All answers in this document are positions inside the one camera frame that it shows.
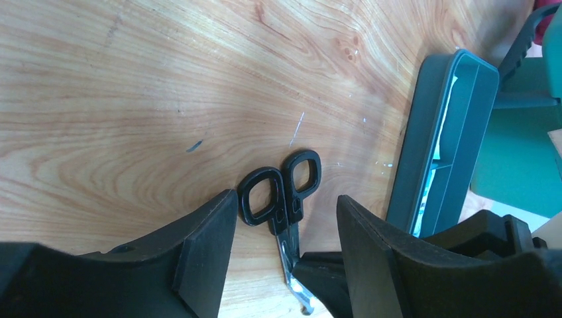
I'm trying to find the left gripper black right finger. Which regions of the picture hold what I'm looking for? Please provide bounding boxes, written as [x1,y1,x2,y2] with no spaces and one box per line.
[337,195,561,317]

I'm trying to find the teal medicine box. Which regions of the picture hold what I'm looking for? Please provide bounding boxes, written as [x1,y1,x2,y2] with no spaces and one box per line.
[471,1,561,219]

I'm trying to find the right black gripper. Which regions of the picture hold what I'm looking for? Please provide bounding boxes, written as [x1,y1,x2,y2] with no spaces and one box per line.
[294,210,547,317]

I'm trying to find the dark teal divided tray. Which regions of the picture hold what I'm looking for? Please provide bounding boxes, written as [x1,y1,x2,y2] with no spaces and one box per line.
[386,49,499,238]

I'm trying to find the black handled scissors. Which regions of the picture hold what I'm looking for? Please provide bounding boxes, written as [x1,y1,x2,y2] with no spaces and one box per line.
[237,149,321,315]

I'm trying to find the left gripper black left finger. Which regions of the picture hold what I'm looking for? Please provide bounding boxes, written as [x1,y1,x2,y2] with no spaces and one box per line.
[1,189,238,317]

